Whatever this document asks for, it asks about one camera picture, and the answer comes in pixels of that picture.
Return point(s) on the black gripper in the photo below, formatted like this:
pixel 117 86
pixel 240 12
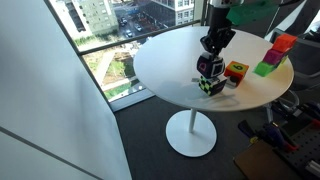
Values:
pixel 220 18

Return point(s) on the fabric block with owl print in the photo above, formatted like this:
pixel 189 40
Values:
pixel 206 66

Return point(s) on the orange fabric block number nine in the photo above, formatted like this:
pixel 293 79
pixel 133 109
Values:
pixel 236 70

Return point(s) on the fabric block with zebra print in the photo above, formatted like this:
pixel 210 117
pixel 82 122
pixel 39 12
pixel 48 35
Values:
pixel 213 86

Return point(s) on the green plastic block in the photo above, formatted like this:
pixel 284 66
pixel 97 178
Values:
pixel 264 69

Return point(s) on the magenta plastic block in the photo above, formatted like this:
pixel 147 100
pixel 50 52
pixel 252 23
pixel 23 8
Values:
pixel 272 56

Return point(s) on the orange plastic block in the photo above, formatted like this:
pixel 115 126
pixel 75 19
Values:
pixel 284 42

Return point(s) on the dark blue clamp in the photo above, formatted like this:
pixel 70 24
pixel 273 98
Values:
pixel 311 110
pixel 276 135

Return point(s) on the brown board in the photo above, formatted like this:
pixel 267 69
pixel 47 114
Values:
pixel 260 163

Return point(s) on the black pegboard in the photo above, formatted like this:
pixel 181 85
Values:
pixel 308 143

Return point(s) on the black window frame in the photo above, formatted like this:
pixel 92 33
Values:
pixel 150 34

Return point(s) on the white table pedestal base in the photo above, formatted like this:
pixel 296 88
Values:
pixel 190 136

